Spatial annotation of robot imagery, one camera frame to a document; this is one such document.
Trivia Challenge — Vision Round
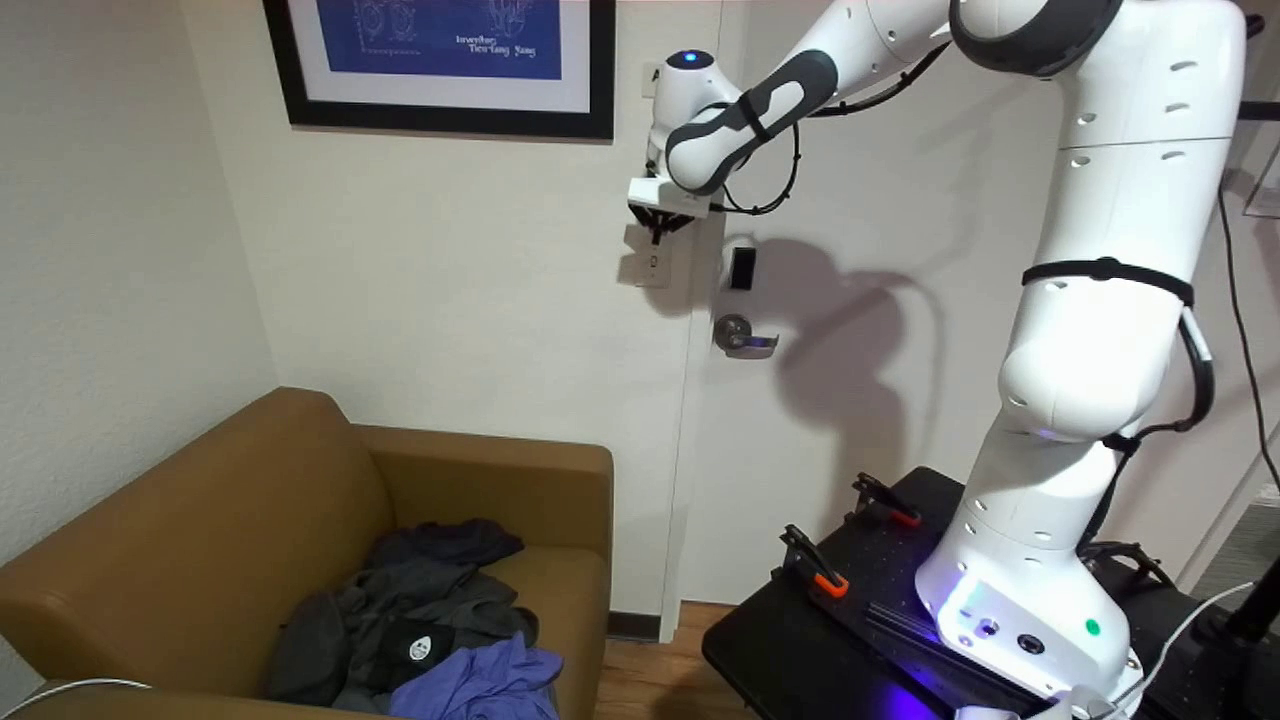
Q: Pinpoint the purple garment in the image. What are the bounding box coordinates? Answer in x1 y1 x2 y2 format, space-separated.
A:
384 629 569 720

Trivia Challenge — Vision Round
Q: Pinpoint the dark grey clothing pile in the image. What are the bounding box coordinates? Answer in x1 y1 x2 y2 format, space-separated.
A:
258 515 543 712

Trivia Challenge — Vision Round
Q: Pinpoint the black framed picture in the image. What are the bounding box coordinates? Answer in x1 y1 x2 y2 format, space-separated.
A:
260 0 621 146

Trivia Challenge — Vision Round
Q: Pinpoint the black robot base board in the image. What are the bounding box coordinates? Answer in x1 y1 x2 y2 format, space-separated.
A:
699 465 1280 720

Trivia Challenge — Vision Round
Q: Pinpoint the black clamp red tip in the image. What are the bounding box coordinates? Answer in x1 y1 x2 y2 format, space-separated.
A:
850 467 927 538

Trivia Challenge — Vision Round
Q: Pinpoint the white cable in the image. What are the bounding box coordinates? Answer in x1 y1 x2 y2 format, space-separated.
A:
1102 576 1263 720
0 672 160 718

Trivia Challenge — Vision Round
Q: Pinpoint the black hanging cable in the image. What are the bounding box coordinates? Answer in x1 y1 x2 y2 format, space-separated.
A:
1213 184 1280 502

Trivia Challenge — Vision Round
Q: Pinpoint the silver door lever handle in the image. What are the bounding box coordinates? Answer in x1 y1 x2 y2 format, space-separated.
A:
710 310 783 363

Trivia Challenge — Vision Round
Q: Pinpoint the black clamp orange tip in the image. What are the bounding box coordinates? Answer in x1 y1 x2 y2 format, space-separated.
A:
776 519 855 605

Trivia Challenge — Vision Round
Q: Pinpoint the brown armchair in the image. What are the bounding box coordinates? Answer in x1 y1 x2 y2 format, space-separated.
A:
0 386 621 720

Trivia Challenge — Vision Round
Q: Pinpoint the dark deadbolt lock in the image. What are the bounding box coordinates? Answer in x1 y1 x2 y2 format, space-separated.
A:
723 238 763 296

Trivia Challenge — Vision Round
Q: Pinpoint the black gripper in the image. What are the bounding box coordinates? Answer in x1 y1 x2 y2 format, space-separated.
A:
642 203 699 247

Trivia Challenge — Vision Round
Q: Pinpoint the white door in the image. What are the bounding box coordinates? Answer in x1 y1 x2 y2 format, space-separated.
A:
674 0 1280 645

